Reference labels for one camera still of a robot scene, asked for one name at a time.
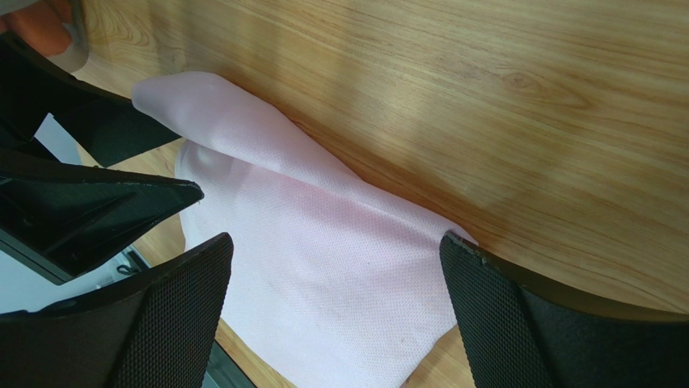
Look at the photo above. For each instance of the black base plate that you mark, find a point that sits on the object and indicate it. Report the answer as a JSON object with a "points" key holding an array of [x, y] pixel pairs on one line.
{"points": [[223, 372]]}

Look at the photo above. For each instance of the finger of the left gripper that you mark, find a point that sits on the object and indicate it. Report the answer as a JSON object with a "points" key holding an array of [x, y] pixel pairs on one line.
{"points": [[63, 221], [106, 125]]}

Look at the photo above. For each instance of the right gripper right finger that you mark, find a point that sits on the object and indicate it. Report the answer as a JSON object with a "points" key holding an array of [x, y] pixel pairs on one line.
{"points": [[522, 329]]}

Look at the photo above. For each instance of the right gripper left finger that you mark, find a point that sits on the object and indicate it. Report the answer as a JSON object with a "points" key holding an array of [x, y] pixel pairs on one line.
{"points": [[153, 329]]}

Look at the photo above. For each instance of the grey plastic bin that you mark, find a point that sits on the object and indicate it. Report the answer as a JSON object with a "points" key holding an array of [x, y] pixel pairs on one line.
{"points": [[75, 37]]}

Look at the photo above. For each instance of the orange t shirt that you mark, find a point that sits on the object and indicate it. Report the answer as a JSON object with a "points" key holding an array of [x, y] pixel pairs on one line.
{"points": [[41, 24]]}

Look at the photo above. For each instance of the pink t shirt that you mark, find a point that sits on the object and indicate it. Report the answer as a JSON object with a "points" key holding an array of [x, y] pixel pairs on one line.
{"points": [[334, 282]]}

